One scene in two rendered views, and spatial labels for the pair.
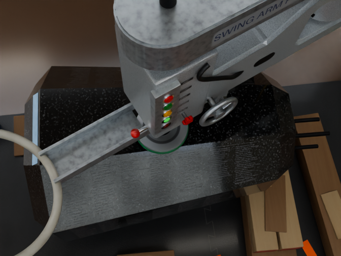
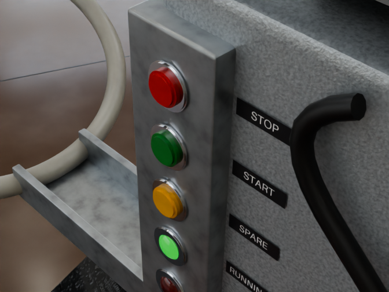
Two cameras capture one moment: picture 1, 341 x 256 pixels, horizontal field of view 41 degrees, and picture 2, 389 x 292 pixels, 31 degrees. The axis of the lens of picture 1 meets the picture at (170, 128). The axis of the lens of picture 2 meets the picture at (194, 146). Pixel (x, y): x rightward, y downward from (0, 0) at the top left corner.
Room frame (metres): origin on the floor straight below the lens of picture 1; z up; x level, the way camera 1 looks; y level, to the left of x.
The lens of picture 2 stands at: (0.46, -0.35, 1.73)
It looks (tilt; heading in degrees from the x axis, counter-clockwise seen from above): 41 degrees down; 82
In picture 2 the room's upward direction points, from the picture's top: 1 degrees clockwise
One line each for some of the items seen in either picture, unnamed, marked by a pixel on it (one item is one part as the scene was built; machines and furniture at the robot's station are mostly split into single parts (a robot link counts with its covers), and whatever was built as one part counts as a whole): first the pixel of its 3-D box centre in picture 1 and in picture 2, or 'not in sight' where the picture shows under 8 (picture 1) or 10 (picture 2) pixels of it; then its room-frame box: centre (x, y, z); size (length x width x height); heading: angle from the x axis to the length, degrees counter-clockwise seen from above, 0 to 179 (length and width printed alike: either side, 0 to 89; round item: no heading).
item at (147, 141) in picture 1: (161, 126); not in sight; (0.64, 0.04, 0.87); 0.21 x 0.21 x 0.01
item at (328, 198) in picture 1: (337, 214); not in sight; (0.51, -0.95, 0.13); 0.25 x 0.10 x 0.01; 21
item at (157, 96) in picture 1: (164, 108); (183, 190); (0.51, 0.02, 1.37); 0.08 x 0.03 x 0.28; 127
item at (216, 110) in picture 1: (212, 103); not in sight; (0.62, -0.13, 1.20); 0.15 x 0.10 x 0.15; 127
